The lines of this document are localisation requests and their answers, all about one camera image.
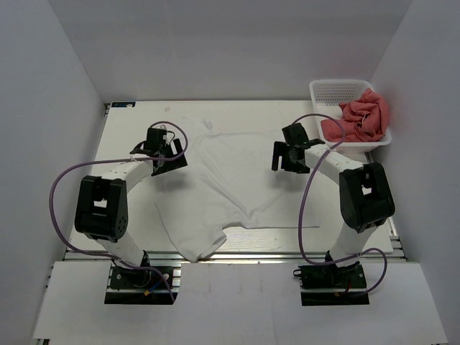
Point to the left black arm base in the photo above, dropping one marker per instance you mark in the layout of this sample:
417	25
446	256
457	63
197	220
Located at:
126	286

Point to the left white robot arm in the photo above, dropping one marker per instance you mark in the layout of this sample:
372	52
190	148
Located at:
102	212

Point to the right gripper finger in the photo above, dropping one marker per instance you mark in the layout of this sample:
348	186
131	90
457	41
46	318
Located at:
280	149
292	166

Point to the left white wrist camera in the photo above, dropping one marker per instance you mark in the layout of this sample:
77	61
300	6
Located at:
166	134

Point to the white t shirt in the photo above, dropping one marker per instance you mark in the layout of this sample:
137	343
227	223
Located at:
228	181

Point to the blue table label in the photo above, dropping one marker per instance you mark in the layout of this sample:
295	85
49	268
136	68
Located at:
118	104

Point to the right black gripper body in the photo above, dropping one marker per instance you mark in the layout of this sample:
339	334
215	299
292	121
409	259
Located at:
287	150

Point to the white plastic basket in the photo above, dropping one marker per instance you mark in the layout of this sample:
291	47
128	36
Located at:
327	94

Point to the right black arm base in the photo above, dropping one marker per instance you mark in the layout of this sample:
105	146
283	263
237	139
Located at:
332	284

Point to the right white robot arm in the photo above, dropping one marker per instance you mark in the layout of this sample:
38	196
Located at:
364	194

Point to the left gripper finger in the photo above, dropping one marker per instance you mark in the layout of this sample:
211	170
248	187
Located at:
161	167
179	148

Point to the pink t shirt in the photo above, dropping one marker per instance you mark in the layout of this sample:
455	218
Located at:
365	119

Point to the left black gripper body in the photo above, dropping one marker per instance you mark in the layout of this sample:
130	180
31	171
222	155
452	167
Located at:
167	151

